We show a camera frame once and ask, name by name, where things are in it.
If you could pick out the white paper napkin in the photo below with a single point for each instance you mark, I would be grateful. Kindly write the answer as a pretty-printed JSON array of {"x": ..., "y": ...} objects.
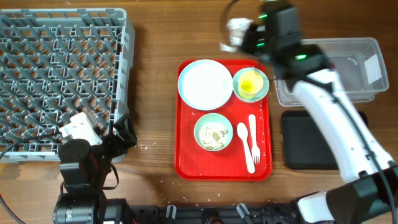
[{"x": 232, "y": 33}]

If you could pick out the small green saucer plate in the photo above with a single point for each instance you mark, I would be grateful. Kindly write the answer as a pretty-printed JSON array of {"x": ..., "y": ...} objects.
[{"x": 260, "y": 95}]

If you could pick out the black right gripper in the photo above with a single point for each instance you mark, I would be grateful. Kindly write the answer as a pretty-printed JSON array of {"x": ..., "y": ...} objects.
[{"x": 248, "y": 44}]

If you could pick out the large light blue plate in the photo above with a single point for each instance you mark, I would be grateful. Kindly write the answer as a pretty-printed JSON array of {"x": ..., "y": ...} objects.
[{"x": 205, "y": 85}]

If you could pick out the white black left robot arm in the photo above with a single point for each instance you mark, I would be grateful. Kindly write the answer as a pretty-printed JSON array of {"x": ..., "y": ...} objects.
[{"x": 85, "y": 162}]

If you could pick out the yellow plastic cup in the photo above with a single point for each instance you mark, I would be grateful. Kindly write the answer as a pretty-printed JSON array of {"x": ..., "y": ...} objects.
[{"x": 250, "y": 84}]

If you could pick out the green bowl with rice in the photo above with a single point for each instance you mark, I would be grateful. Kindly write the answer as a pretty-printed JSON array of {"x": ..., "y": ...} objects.
[{"x": 213, "y": 132}]

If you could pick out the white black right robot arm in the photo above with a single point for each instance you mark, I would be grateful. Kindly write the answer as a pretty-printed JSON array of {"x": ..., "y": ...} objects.
[{"x": 369, "y": 173}]

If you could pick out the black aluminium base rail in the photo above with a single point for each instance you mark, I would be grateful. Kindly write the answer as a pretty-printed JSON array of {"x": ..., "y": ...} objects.
[{"x": 278, "y": 213}]

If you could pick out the white plastic fork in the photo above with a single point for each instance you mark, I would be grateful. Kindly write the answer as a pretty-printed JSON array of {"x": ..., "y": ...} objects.
[{"x": 255, "y": 150}]

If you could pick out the grey plastic dishwasher rack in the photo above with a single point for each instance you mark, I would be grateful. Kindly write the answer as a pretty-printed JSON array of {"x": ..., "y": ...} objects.
[{"x": 56, "y": 63}]

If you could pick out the red plastic serving tray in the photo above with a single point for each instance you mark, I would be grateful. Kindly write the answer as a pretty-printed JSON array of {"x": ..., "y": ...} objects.
[{"x": 192, "y": 162}]

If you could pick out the clear plastic waste bin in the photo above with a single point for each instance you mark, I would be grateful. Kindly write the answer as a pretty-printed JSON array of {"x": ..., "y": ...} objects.
[{"x": 360, "y": 64}]

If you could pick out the white plastic spoon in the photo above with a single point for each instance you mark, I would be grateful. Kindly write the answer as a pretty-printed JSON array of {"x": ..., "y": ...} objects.
[{"x": 242, "y": 132}]

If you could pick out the black rectangular tray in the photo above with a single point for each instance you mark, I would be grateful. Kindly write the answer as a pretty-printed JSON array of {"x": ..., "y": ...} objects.
[{"x": 304, "y": 146}]

